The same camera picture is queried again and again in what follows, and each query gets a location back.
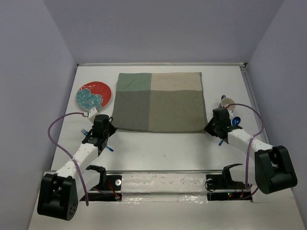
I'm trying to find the green beige patchwork cloth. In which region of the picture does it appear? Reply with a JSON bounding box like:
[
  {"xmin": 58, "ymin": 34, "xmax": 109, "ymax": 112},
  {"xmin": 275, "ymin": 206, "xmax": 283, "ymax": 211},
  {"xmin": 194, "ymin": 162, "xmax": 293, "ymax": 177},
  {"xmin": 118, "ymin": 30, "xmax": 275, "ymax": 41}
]
[{"xmin": 112, "ymin": 72, "xmax": 208, "ymax": 133}]

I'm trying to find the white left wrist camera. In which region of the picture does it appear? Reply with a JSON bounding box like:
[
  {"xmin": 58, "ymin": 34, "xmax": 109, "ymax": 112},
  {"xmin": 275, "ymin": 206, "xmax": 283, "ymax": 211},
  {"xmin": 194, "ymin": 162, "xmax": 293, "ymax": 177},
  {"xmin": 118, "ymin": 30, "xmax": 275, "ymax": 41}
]
[{"xmin": 88, "ymin": 107, "xmax": 100, "ymax": 122}]

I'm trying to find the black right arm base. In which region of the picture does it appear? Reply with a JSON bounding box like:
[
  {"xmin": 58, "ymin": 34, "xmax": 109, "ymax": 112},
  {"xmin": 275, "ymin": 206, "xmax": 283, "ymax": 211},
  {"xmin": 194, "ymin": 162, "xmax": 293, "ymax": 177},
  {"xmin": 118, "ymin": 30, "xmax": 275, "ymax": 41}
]
[{"xmin": 204, "ymin": 163, "xmax": 252, "ymax": 201}]

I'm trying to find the red floral plate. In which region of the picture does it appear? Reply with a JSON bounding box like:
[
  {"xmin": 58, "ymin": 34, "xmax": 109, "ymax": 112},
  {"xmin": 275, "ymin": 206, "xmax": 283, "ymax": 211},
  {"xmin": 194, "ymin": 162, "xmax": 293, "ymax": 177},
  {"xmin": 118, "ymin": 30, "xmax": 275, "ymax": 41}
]
[{"xmin": 76, "ymin": 81, "xmax": 112, "ymax": 112}]

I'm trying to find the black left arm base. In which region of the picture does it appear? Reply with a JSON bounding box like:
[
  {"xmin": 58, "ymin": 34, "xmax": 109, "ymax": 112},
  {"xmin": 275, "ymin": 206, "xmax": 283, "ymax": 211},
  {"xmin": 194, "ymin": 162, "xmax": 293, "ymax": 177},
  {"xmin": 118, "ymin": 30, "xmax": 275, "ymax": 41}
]
[{"xmin": 83, "ymin": 165, "xmax": 122, "ymax": 202}]

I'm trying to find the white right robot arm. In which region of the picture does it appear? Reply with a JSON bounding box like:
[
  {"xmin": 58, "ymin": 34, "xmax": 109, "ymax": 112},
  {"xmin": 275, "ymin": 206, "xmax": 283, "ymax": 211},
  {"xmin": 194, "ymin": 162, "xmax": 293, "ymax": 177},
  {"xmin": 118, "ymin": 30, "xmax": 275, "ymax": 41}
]
[{"xmin": 204, "ymin": 107, "xmax": 297, "ymax": 194}]

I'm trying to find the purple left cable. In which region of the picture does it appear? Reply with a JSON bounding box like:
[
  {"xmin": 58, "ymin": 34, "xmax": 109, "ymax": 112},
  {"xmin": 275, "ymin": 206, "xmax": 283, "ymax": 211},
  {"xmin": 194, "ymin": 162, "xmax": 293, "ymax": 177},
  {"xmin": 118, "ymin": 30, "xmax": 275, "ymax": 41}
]
[{"xmin": 47, "ymin": 112, "xmax": 91, "ymax": 207}]

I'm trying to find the purple mug cream inside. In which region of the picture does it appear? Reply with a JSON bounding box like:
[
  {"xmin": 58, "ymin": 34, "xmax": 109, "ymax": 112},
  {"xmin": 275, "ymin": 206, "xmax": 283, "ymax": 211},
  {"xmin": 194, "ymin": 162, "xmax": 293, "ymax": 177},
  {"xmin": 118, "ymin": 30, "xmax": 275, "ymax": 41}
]
[{"xmin": 219, "ymin": 95, "xmax": 235, "ymax": 108}]

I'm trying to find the blue metallic spoon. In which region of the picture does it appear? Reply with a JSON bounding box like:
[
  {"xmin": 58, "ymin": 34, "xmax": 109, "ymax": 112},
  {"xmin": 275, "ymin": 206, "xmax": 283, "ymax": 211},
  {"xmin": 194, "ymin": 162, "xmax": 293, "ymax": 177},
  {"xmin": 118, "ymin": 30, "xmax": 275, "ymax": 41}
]
[{"xmin": 218, "ymin": 116, "xmax": 241, "ymax": 146}]

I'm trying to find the blue metallic fork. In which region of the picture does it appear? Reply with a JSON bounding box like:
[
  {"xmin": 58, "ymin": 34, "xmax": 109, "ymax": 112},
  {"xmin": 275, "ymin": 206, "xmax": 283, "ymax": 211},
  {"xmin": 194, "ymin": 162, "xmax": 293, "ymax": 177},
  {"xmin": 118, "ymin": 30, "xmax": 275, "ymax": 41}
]
[{"xmin": 81, "ymin": 129, "xmax": 114, "ymax": 152}]

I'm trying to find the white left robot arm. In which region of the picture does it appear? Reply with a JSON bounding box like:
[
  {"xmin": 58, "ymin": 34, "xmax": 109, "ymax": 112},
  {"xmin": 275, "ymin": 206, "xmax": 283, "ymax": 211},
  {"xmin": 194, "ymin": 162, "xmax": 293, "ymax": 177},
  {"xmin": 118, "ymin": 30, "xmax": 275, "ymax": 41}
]
[{"xmin": 37, "ymin": 114, "xmax": 121, "ymax": 221}]

